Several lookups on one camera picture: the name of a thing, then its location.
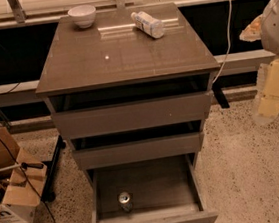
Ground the top drawer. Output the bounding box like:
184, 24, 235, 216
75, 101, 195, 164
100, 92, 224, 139
48, 73, 217, 141

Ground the middle drawer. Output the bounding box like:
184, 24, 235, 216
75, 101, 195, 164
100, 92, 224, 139
73, 120, 204, 170

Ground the clear plastic bottle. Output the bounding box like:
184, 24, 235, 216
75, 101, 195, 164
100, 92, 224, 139
131, 11, 165, 39

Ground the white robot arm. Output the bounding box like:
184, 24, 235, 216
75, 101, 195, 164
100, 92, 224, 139
240, 0, 279, 125

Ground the metal window rail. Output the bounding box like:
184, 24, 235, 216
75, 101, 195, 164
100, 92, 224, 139
0, 49, 275, 107

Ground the black cable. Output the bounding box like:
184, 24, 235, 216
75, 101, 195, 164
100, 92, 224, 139
0, 116, 67, 223

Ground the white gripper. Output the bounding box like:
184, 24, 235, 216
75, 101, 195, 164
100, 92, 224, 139
239, 15, 279, 126

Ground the open bottom drawer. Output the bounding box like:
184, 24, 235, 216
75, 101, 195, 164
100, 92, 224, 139
92, 155, 218, 223

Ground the open cardboard box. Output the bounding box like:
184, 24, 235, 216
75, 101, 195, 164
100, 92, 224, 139
0, 127, 47, 223

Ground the brown drawer cabinet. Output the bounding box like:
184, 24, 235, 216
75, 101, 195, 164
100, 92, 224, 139
26, 0, 240, 223

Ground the black stand leg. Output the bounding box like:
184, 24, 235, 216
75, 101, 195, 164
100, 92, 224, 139
41, 136, 66, 202

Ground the white ceramic bowl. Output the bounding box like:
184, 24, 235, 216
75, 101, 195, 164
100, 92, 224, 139
68, 5, 97, 29

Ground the black-handled tool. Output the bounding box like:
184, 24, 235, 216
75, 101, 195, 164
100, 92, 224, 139
0, 162, 44, 173

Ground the redbull can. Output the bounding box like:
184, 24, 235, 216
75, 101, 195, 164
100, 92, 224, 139
117, 191, 133, 213

